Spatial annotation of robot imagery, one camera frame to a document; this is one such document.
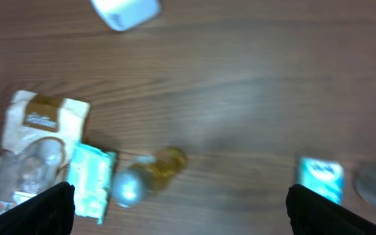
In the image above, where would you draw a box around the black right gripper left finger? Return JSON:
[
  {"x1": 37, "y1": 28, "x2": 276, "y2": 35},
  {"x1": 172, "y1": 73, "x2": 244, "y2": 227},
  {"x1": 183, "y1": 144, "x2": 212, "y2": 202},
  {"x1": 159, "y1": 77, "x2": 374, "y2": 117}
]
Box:
[{"x1": 0, "y1": 181, "x2": 75, "y2": 235}]

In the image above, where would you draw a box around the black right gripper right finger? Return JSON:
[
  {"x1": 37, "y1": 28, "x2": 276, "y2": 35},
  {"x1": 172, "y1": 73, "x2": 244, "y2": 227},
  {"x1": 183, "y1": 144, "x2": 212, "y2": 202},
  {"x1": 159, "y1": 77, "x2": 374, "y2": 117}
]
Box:
[{"x1": 285, "y1": 184, "x2": 376, "y2": 235}]

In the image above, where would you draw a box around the small teal tissue pack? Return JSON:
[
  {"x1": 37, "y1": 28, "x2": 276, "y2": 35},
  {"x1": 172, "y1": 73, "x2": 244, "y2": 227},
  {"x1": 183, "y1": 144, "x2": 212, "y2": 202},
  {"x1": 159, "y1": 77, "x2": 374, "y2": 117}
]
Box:
[{"x1": 297, "y1": 157, "x2": 344, "y2": 205}]

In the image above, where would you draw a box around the brown snack wrapper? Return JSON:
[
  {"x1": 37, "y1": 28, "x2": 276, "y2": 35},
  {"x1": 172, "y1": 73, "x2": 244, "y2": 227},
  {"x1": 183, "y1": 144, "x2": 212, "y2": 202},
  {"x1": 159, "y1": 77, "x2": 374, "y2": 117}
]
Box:
[{"x1": 0, "y1": 90, "x2": 90, "y2": 215}]

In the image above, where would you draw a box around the yellow liquid bottle silver cap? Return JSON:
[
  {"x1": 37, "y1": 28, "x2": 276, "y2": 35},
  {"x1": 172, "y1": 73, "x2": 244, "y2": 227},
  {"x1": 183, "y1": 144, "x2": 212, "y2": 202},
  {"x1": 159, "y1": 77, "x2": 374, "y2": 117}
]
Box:
[{"x1": 111, "y1": 147, "x2": 187, "y2": 208}]

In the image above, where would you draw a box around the white barcode scanner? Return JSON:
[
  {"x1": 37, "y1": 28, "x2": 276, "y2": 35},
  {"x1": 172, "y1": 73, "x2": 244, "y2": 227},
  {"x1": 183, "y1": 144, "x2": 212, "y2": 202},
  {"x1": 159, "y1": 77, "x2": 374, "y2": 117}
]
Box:
[{"x1": 91, "y1": 0, "x2": 161, "y2": 31}]

